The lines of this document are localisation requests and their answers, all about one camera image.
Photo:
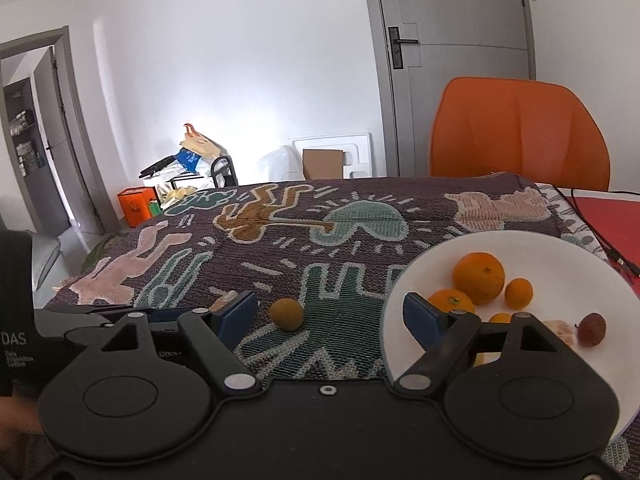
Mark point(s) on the woven printed blanket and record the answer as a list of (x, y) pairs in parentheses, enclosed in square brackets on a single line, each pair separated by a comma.
[(350, 240)]

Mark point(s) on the blue and white bag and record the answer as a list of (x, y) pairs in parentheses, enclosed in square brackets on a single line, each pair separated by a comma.
[(188, 160)]

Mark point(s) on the white plastic bag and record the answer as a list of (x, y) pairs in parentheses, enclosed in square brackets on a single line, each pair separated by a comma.
[(280, 165)]

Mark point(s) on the green bag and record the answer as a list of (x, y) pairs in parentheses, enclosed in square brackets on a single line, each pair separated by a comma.
[(155, 209)]

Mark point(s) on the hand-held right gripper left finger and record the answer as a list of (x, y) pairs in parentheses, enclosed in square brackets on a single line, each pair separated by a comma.
[(240, 317)]

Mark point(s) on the medium orange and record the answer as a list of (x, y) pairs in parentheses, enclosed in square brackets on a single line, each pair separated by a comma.
[(452, 300)]

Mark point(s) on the white plate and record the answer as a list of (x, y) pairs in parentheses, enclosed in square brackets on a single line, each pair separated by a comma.
[(550, 270)]

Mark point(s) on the black storage rack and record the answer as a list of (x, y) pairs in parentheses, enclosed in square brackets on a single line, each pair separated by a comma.
[(157, 167)]

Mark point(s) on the brown-green round fruit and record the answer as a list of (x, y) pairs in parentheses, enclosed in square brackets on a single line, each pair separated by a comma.
[(286, 313)]

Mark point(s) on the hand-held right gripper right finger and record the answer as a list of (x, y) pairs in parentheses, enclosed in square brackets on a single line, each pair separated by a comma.
[(420, 320)]

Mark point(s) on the orange shopping bag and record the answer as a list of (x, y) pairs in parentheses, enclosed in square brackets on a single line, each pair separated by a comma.
[(135, 207)]

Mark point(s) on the peeled tangerine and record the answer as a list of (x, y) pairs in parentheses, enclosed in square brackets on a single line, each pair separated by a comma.
[(562, 332)]

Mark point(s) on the large orange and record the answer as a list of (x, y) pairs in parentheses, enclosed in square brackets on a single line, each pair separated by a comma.
[(479, 277)]

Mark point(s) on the grey doorway frame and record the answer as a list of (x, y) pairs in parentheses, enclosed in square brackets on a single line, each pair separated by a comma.
[(80, 135)]

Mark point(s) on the grey sofa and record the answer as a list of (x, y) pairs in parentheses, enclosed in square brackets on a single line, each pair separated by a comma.
[(47, 255)]

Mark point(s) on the black trolley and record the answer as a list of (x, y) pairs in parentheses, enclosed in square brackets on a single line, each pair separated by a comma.
[(222, 170)]

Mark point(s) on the beige slippers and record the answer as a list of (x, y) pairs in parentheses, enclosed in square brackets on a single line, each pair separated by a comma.
[(179, 194)]

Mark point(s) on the beige paper bag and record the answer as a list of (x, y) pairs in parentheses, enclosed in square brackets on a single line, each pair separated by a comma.
[(200, 144)]

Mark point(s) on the grey shelf unit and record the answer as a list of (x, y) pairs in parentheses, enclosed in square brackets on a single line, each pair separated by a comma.
[(22, 130)]

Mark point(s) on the small orange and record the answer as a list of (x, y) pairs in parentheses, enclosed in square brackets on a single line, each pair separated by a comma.
[(500, 318), (518, 292)]

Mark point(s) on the orange chair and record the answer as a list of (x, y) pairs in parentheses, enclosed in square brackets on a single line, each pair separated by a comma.
[(520, 135)]

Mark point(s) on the green rug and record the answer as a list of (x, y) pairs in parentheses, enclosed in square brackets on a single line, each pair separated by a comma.
[(100, 252)]

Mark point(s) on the red-brown lychee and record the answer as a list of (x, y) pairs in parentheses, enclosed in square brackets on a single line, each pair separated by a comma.
[(592, 329)]

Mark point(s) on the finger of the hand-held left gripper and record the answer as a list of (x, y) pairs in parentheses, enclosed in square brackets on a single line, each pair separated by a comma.
[(165, 316)]

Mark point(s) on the white floral cloth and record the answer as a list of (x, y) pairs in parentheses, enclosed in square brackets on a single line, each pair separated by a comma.
[(570, 215)]

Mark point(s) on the cardboard box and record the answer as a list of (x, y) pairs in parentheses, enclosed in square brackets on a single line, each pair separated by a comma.
[(322, 164)]

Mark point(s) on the person's left hand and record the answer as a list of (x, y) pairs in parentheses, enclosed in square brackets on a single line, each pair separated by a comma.
[(12, 425)]

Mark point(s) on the red table cover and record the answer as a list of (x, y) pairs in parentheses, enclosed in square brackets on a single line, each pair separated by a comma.
[(605, 220)]

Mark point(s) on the white foam board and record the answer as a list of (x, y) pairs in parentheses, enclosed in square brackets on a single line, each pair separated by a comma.
[(357, 147)]

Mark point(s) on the grey door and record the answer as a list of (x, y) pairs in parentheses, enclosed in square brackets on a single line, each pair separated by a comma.
[(460, 20)]

